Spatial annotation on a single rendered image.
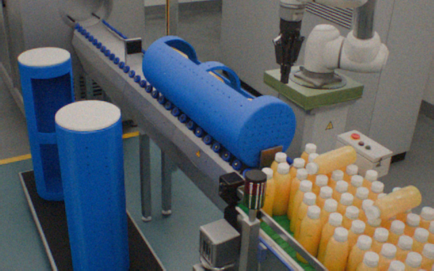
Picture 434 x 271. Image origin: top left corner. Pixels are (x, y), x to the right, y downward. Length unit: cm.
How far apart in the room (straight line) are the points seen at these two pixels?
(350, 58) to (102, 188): 129
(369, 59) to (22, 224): 224
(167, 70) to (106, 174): 54
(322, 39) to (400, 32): 117
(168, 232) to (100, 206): 92
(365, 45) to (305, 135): 53
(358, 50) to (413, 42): 131
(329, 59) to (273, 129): 66
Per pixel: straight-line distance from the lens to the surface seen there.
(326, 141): 270
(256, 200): 147
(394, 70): 372
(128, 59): 308
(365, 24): 242
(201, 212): 338
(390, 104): 384
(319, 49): 254
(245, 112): 194
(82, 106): 236
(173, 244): 313
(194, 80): 222
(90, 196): 234
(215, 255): 187
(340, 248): 158
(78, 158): 225
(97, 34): 367
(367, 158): 199
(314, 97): 247
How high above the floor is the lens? 205
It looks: 28 degrees down
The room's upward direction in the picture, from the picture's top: 3 degrees clockwise
